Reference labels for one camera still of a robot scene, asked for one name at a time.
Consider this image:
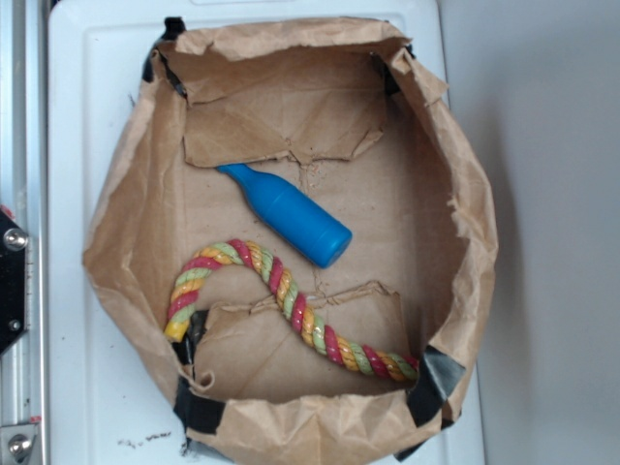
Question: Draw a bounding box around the blue plastic bottle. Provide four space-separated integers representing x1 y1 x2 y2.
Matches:
217 164 353 268

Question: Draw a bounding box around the brown paper lined box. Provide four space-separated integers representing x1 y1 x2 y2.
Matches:
83 18 498 464

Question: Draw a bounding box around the multicolour twisted rope toy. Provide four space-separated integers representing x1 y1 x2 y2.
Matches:
164 239 419 383

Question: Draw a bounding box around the black mounting bracket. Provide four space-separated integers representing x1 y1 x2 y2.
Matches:
0 210 28 355

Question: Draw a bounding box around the aluminium frame rail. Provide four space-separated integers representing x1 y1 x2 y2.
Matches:
1 1 50 464

